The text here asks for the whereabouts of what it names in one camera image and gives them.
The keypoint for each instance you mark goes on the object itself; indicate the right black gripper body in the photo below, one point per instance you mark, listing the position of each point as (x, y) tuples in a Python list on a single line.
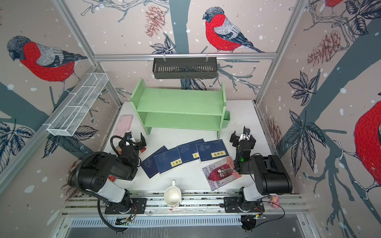
[(240, 144)]

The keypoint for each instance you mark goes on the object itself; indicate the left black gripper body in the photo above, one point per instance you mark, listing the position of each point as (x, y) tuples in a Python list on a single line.
[(135, 149)]

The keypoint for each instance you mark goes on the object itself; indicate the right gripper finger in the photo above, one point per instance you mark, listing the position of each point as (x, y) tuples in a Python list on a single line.
[(248, 139), (234, 139)]

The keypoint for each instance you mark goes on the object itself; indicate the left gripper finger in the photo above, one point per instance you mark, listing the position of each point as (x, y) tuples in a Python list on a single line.
[(128, 135), (142, 143)]

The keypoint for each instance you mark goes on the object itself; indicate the pink red illustrated book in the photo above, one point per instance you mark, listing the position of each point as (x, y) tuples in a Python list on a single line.
[(220, 173)]

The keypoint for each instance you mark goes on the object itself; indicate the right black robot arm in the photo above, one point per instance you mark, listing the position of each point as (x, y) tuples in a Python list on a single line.
[(268, 173)]

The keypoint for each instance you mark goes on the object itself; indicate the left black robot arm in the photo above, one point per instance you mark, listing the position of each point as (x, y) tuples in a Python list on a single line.
[(91, 176)]

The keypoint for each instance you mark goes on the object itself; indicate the pink rectangular case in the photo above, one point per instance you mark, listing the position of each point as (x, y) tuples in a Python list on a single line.
[(123, 125)]

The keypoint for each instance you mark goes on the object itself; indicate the leftmost blue book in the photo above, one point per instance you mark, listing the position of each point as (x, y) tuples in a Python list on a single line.
[(149, 164)]

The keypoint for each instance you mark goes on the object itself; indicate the blue book yellow label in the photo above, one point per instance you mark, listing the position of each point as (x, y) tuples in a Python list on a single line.
[(212, 150), (168, 160)]

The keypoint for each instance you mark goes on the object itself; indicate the green wooden two-tier shelf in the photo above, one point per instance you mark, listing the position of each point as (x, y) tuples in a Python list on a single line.
[(179, 109)]

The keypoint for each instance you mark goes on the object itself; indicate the pink small toy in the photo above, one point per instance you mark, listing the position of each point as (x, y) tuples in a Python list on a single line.
[(275, 201)]

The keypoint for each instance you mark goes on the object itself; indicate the white ceramic pitcher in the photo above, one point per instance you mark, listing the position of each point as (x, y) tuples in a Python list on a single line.
[(173, 195)]

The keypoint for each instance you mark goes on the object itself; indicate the small circuit board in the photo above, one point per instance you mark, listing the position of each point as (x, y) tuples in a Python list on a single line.
[(123, 221)]

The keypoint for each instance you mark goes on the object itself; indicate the black hanging slotted basket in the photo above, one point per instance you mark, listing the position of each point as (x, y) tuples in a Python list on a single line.
[(185, 68)]

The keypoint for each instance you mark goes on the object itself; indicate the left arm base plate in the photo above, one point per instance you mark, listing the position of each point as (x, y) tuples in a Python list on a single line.
[(130, 206)]

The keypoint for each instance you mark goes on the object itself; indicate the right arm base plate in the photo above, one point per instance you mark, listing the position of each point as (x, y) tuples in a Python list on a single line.
[(234, 204)]

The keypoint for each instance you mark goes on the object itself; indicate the white wire mesh tray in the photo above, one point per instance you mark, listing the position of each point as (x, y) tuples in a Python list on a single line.
[(80, 102)]

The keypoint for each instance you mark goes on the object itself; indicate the aluminium mounting rail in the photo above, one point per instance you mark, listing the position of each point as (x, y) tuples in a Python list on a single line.
[(192, 204)]

